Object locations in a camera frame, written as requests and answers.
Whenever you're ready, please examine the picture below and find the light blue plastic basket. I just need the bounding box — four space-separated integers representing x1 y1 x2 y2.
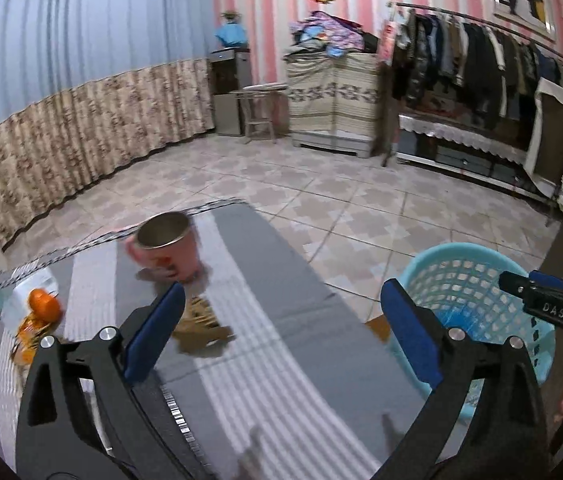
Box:
391 242 557 423

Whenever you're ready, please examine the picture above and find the pink cup with metal lining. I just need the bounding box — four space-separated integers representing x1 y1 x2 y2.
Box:
124 211 201 282

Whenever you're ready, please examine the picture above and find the pile of clothes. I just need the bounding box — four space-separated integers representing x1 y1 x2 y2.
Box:
284 10 379 61

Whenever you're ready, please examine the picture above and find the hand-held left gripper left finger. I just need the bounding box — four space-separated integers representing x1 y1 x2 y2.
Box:
14 281 186 480

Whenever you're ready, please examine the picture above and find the orange snack wrapper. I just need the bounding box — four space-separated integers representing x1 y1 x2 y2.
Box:
10 310 58 367

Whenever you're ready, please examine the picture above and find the blue curtain with floral hem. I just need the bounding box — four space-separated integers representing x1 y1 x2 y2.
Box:
0 0 217 253

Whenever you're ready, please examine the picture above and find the white paper sheet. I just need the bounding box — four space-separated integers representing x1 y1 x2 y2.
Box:
9 266 61 295

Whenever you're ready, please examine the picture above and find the low cabinet with lace cloth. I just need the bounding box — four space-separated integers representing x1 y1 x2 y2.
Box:
395 112 557 201

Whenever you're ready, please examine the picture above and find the cloth covered cabinet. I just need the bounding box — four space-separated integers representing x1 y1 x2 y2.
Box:
284 51 382 158

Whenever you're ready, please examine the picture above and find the wooden stool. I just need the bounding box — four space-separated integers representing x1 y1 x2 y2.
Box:
229 82 289 143

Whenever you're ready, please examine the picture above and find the pink hanging garment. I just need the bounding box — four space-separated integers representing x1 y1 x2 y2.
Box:
376 17 398 67

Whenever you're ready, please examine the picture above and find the orange plastic bowl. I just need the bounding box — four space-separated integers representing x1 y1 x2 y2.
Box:
28 287 63 322

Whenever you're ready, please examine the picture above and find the blue bag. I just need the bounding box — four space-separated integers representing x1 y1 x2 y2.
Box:
214 10 251 49

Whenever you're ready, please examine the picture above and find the row of hanging clothes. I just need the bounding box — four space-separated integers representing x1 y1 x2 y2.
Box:
391 10 563 133

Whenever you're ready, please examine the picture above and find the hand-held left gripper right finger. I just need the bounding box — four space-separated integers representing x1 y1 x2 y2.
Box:
371 278 548 480

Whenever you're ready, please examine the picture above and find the metal clothes rack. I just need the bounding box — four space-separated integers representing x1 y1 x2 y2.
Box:
394 1 563 68

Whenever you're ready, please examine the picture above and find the grey striped table cloth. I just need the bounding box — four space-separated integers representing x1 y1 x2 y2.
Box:
0 199 467 480

